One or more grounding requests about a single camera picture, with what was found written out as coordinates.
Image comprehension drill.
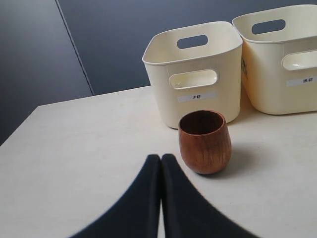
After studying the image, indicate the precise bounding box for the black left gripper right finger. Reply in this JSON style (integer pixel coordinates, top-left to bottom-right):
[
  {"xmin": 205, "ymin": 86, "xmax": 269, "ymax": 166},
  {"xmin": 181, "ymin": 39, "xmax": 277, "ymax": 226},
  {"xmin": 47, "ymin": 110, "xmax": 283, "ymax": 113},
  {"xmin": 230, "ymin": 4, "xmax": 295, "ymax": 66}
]
[{"xmin": 161, "ymin": 154, "xmax": 248, "ymax": 238}]

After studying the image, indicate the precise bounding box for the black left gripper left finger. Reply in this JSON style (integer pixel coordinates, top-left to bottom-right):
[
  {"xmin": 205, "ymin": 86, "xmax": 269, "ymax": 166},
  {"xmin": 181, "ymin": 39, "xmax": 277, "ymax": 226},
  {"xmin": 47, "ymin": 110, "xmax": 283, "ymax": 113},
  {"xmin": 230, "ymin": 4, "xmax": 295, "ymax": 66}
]
[{"xmin": 72, "ymin": 154, "xmax": 160, "ymax": 238}]

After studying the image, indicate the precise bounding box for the brown wooden cup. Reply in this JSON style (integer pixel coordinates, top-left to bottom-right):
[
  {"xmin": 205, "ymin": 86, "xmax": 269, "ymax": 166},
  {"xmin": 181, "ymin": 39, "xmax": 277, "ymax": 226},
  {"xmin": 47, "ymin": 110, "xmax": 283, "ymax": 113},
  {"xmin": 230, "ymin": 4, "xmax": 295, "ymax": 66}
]
[{"xmin": 178, "ymin": 110, "xmax": 232, "ymax": 175}]

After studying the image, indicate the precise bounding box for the cream bin left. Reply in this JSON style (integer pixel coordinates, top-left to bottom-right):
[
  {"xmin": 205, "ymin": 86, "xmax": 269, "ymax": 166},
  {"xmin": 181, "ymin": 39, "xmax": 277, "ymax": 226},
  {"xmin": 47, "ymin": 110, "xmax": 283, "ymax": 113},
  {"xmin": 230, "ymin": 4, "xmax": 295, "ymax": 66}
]
[{"xmin": 142, "ymin": 21, "xmax": 243, "ymax": 128}]

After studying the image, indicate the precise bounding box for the cream bin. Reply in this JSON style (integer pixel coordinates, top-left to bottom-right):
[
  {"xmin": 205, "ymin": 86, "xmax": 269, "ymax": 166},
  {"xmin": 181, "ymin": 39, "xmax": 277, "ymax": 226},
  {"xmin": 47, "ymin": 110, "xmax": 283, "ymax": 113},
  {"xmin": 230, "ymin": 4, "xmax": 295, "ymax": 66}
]
[
  {"xmin": 142, "ymin": 21, "xmax": 243, "ymax": 128},
  {"xmin": 232, "ymin": 4, "xmax": 317, "ymax": 115}
]

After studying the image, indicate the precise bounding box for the cream bin middle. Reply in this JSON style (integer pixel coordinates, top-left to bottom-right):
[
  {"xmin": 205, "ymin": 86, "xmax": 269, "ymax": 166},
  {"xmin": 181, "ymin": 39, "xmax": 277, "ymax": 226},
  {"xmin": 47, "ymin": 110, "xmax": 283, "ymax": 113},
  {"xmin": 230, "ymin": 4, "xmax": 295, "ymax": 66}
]
[{"xmin": 232, "ymin": 4, "xmax": 317, "ymax": 115}]

